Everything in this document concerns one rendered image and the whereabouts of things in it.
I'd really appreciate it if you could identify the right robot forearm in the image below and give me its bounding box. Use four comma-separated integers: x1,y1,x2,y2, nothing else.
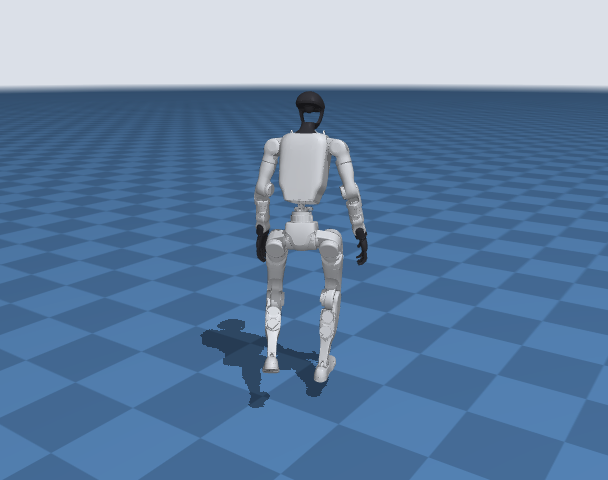
346,183,366,236

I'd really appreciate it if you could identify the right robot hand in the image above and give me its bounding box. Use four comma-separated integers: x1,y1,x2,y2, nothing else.
355,228,368,265

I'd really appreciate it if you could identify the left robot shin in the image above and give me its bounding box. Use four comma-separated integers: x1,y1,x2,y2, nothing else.
265,291,281,357

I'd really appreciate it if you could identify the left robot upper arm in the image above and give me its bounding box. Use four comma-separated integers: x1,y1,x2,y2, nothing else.
255,137,282,197

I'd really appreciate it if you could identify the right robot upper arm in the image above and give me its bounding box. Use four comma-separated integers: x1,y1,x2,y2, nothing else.
327,138,358,200

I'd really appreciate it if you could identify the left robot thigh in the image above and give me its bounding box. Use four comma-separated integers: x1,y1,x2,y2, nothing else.
265,229,288,309

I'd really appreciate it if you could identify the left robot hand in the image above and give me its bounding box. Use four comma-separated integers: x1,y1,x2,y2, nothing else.
256,224,269,262

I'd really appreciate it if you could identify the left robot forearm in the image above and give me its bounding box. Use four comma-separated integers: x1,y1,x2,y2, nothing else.
254,191,270,233

